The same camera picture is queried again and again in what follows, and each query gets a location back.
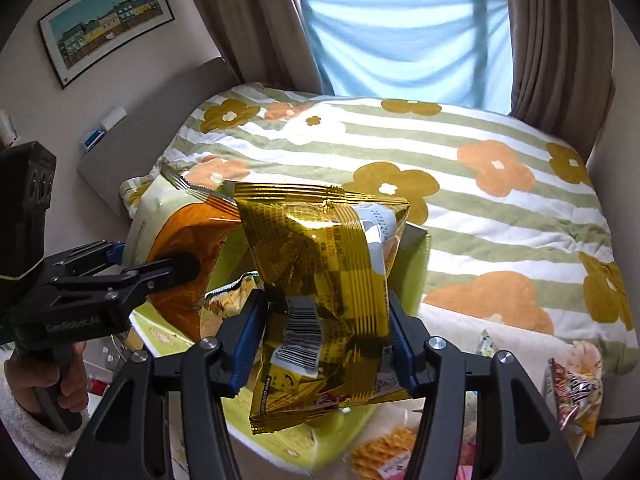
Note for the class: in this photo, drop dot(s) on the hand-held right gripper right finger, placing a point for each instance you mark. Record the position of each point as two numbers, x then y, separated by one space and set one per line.
400 345

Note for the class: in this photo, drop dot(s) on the red patterned snack packet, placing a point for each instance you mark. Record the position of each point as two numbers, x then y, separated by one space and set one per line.
575 395

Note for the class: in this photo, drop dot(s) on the clear waffle snack bag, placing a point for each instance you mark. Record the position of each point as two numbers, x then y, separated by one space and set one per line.
385 447

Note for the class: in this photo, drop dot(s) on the brown curtain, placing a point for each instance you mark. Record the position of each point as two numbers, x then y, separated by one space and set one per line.
555 45
265 20

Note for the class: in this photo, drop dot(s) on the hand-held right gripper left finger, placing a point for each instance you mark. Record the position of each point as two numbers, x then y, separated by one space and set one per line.
247 340

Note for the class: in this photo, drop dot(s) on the framed houses picture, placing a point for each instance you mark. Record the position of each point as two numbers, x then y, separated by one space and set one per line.
105 20

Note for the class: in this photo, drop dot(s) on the floral striped blanket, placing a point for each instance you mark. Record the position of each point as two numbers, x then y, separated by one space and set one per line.
450 220

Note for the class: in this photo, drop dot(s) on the light blue cloth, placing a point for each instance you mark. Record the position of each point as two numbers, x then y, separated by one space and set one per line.
400 45

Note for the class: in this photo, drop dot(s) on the small red box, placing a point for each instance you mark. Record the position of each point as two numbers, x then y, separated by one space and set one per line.
100 390

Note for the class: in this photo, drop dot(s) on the yellow-green cardboard box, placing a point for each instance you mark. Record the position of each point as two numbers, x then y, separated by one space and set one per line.
295 447

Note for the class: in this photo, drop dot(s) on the small yellow snack packet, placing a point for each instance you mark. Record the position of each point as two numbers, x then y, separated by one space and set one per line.
487 344

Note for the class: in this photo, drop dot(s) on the white lint roller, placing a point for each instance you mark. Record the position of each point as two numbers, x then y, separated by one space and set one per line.
112 117

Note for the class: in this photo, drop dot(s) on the blue white small pack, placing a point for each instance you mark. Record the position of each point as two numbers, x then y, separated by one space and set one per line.
94 140

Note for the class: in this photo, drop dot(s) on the gold snack packet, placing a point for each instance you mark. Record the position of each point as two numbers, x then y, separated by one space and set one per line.
310 250

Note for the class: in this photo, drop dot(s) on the person's left hand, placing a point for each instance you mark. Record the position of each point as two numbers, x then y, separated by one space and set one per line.
25 375

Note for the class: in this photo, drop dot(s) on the white bottle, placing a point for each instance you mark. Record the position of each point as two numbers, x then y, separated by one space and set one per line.
7 127

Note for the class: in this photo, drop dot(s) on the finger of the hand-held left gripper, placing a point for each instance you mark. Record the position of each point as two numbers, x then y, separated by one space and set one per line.
165 267
117 252

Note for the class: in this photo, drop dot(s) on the yellow patterned snack packet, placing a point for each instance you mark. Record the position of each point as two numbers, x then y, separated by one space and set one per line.
230 300

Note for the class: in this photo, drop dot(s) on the orange cream chip bag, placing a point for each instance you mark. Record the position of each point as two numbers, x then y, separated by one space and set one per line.
175 230

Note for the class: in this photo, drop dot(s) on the grey padded headboard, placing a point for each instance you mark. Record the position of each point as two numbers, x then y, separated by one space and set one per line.
150 115

